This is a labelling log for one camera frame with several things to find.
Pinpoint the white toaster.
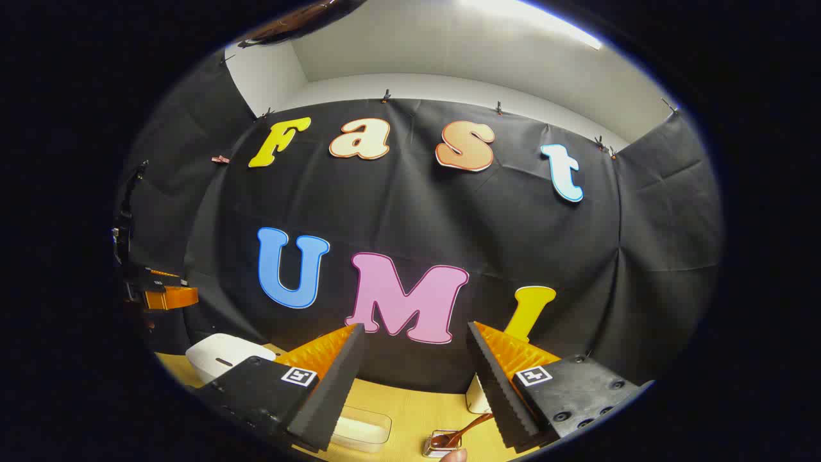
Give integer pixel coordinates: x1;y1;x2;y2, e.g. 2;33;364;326
466;375;493;415

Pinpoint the clear chopstick holder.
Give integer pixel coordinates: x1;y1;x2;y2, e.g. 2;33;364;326
422;431;464;458

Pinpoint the brown wooden spoon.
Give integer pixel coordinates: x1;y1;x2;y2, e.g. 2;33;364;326
431;413;495;449

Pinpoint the clear plastic rice container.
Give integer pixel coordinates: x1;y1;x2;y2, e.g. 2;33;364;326
330;404;393;454

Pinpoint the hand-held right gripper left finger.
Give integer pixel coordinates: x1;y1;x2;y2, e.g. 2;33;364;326
192;323;366;453

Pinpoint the white rice cooker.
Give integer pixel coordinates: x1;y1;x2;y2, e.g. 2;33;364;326
186;333;276;384

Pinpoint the black backdrop cloth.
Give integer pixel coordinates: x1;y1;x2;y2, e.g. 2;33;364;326
115;55;724;395

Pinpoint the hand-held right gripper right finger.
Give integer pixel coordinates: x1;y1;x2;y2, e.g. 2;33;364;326
466;321;642;450

